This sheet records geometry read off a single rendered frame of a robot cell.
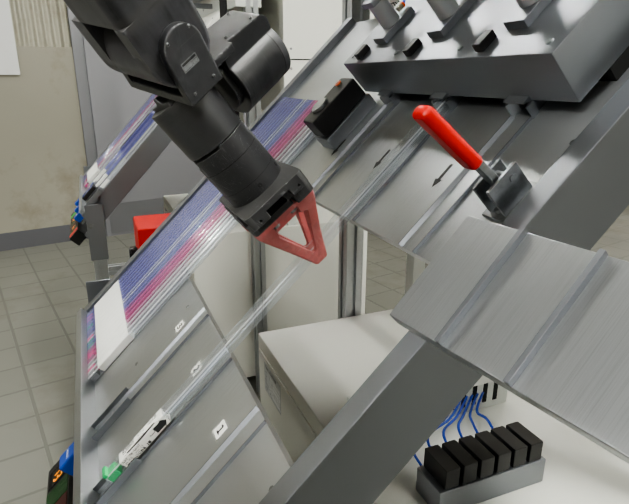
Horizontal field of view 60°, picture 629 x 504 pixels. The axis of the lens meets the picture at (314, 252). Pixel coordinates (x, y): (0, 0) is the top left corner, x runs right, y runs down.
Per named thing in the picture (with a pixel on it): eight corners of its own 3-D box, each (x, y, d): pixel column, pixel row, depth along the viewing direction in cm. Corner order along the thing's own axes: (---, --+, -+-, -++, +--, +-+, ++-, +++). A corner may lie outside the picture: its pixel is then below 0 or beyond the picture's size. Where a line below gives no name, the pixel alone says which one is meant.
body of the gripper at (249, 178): (276, 169, 56) (228, 112, 52) (314, 185, 47) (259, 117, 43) (230, 212, 55) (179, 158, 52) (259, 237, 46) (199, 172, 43)
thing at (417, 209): (500, 318, 40) (465, 279, 38) (252, 175, 98) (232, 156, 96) (779, -5, 42) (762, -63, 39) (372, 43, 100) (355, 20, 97)
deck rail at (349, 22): (110, 335, 97) (81, 316, 94) (110, 330, 98) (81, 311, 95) (372, 43, 100) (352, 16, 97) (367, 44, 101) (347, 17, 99)
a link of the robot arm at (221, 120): (134, 112, 46) (156, 101, 41) (188, 62, 48) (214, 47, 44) (190, 172, 49) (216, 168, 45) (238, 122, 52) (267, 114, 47)
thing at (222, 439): (136, 703, 37) (98, 693, 36) (103, 322, 95) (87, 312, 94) (319, 492, 38) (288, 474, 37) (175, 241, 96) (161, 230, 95)
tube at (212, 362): (114, 484, 52) (105, 479, 52) (114, 474, 53) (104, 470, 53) (457, 101, 55) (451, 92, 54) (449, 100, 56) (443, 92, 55)
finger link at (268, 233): (326, 225, 58) (272, 160, 54) (356, 241, 52) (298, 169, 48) (281, 269, 58) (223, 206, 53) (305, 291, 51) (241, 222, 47)
